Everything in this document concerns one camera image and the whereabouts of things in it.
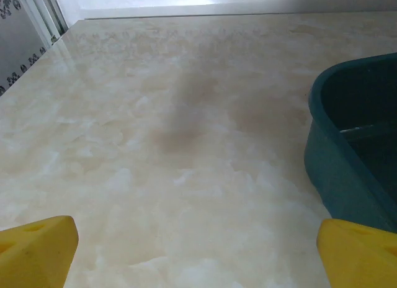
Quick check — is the aluminium frame post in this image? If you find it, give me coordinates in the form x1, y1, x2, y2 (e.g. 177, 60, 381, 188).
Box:
18, 0, 69, 47

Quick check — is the dark teal plastic bin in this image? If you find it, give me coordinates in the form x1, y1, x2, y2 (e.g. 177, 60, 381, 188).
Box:
303, 52, 397, 233

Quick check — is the aluminium edge rail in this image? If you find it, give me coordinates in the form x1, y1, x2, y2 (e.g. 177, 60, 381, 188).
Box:
83, 4, 397, 21

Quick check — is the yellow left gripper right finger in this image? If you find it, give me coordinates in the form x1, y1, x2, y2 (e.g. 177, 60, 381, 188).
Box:
316, 218, 397, 288

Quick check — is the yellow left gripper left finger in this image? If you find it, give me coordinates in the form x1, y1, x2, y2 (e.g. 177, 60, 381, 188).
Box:
0, 215, 79, 288

